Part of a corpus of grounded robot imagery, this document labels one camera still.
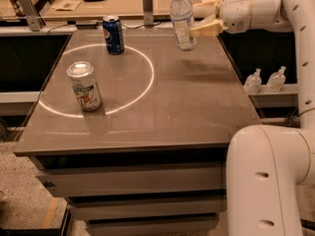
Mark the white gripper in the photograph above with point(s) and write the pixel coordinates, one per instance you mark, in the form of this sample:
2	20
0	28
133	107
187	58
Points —
235	13

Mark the clear plastic bottle blue label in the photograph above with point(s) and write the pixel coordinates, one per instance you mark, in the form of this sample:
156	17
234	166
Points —
182	18

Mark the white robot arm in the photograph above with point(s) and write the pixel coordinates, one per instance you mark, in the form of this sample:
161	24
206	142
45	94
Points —
265	163

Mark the left clear pump bottle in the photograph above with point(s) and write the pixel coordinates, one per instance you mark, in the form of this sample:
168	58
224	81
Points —
253	82

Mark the clear pump bottle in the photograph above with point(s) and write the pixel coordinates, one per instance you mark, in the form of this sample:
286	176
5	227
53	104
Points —
253	82
276	80

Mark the right clear pump bottle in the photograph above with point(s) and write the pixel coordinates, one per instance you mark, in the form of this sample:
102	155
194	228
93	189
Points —
276	80

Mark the blue Pepsi can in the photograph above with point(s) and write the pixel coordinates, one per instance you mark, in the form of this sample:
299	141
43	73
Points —
113	34

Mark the silver green soda can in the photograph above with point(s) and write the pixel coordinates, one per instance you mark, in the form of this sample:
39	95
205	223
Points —
84	85

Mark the grey drawer cabinet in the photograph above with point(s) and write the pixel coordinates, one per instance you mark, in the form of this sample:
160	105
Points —
151	158

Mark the small paper card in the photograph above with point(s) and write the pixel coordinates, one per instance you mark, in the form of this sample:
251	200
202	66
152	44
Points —
67	5

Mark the middle metal bracket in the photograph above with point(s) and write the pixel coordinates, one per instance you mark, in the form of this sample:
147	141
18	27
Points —
148	13

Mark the metal bracket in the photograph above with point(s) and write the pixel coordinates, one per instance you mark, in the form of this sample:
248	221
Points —
31	15
148	13

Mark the left metal bracket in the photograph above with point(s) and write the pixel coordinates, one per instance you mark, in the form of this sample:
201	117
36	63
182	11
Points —
31	15

